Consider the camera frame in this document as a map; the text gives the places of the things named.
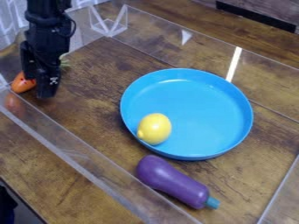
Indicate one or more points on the clear acrylic enclosure wall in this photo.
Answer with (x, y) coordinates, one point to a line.
(68, 155)

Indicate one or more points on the yellow toy lemon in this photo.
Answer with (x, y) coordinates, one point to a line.
(154, 128)

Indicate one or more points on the purple toy eggplant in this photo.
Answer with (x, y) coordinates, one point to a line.
(160, 176)

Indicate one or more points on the blue round tray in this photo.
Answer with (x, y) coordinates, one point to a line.
(208, 110)

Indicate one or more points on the white patterned curtain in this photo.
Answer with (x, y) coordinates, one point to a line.
(12, 20)

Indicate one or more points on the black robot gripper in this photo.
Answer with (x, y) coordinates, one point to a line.
(47, 42)

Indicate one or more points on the black bar in background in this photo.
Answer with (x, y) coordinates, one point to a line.
(256, 16)

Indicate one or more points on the orange toy carrot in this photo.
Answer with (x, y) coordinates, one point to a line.
(21, 85)

